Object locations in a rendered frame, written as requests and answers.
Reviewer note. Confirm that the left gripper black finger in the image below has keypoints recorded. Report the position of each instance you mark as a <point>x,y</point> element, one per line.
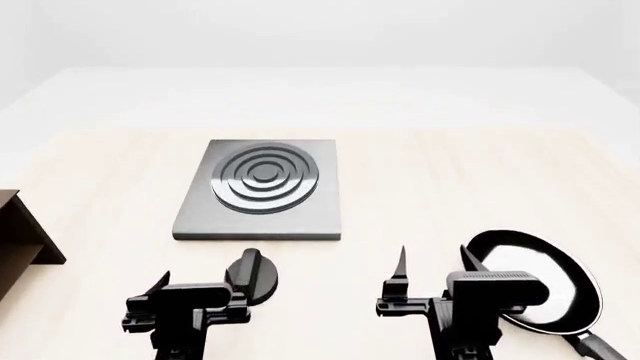
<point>150,296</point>
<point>240,298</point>

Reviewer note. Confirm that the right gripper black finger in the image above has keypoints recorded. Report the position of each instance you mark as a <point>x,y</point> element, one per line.
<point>398,281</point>
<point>472,260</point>

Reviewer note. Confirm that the black round stove knob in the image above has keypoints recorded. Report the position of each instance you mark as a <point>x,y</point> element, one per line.
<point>262,275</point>

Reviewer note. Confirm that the grey square stove plate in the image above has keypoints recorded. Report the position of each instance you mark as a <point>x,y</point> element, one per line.
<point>210,217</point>

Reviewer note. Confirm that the black frying pan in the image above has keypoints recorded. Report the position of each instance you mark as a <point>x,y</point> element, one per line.
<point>565,270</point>

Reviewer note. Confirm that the dark brown wooden shelf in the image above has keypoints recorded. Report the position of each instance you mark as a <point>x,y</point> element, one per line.
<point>30,240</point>

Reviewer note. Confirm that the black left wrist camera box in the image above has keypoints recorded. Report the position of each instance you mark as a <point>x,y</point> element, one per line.
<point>197,295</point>

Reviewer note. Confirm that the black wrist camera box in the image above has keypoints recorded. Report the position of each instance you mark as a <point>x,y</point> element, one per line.
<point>495,288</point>
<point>197,295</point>

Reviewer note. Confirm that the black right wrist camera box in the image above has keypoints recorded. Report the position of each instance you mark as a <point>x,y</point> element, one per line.
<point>495,288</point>

